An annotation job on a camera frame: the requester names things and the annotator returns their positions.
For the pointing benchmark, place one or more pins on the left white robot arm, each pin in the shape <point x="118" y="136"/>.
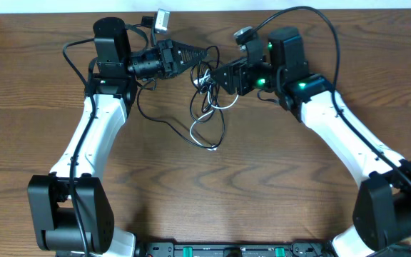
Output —
<point x="69" y="208"/>

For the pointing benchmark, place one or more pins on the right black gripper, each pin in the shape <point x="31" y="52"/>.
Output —
<point x="236" y="72"/>

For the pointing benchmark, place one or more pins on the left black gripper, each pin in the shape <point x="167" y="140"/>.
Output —
<point x="169" y="52"/>

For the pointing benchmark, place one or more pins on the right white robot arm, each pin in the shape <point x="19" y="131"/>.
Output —
<point x="382" y="215"/>

